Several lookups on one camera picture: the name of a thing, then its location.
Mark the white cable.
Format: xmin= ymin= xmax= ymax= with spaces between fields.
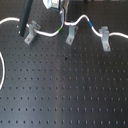
xmin=0 ymin=14 xmax=128 ymax=90

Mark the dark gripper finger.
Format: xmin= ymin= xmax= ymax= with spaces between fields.
xmin=60 ymin=7 xmax=67 ymax=24

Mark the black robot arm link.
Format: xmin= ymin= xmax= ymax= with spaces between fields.
xmin=19 ymin=0 xmax=33 ymax=36

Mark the right grey cable clip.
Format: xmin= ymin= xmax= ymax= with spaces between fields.
xmin=99 ymin=26 xmax=111 ymax=52

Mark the left grey cable clip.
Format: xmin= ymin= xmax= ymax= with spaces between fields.
xmin=24 ymin=21 xmax=41 ymax=44

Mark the middle grey cable clip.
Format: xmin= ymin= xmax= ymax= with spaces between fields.
xmin=66 ymin=26 xmax=78 ymax=45

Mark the grey cable clip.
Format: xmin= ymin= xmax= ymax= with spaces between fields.
xmin=66 ymin=26 xmax=78 ymax=45
xmin=99 ymin=26 xmax=111 ymax=52
xmin=24 ymin=21 xmax=41 ymax=44

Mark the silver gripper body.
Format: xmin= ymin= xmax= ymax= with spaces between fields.
xmin=42 ymin=0 xmax=70 ymax=11

